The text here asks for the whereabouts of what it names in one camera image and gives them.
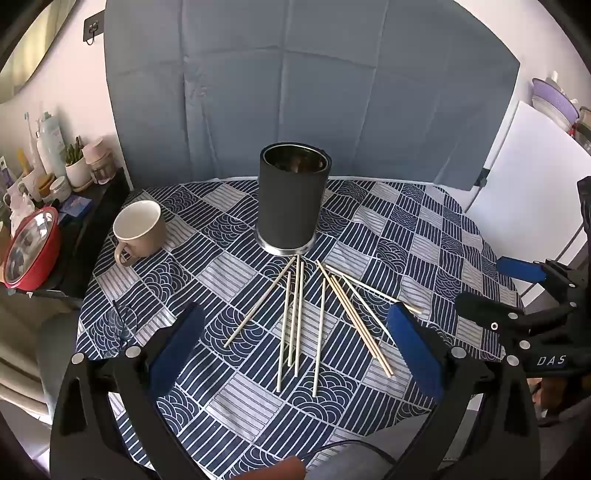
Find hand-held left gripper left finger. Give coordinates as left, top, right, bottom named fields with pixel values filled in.
left=50, top=302, right=206, bottom=480

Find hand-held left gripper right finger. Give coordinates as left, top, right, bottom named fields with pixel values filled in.
left=387, top=304, right=541, bottom=480

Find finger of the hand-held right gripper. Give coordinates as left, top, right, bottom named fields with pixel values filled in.
left=456, top=292, right=532, bottom=344
left=496, top=257, right=574, bottom=288

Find pile of wooden chopsticks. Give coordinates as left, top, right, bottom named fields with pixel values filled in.
left=224, top=255, right=423, bottom=398

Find black cylindrical utensil holder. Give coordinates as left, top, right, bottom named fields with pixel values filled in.
left=255, top=143, right=333, bottom=256

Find person's right hand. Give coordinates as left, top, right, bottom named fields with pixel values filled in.
left=530, top=377, right=555, bottom=416

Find thin-framed eyeglasses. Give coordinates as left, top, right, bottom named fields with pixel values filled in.
left=111, top=300, right=139, bottom=344

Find blue patterned tablecloth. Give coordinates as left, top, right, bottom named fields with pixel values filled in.
left=76, top=178, right=525, bottom=480

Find beige ceramic mug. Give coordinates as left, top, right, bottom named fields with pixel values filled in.
left=113, top=200, right=168, bottom=267

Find black side table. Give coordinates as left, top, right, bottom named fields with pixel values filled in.
left=0, top=168, right=131, bottom=301

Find red rimmed steel bowl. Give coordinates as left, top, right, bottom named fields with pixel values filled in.
left=4, top=206, right=62, bottom=291

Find reddish brown rounded object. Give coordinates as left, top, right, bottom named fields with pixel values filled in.
left=240, top=456, right=306, bottom=480

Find blue flat box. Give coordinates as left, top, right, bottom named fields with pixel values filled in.
left=60, top=195, right=92, bottom=217

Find small white jar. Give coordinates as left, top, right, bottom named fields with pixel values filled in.
left=48, top=176, right=72, bottom=202

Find small plant in white pot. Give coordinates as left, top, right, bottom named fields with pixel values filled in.
left=64, top=136, right=89, bottom=189

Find white printed mug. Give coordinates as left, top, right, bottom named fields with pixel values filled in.
left=4, top=173, right=43, bottom=208

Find white pump bottle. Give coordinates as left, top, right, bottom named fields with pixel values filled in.
left=36, top=112, right=65, bottom=178

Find blue backdrop cloth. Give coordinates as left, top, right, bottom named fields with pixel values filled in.
left=104, top=0, right=522, bottom=191

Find black cable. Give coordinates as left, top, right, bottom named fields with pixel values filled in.
left=302, top=440, right=398, bottom=467

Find oval wall mirror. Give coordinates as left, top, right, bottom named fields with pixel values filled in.
left=0, top=0, right=77, bottom=104

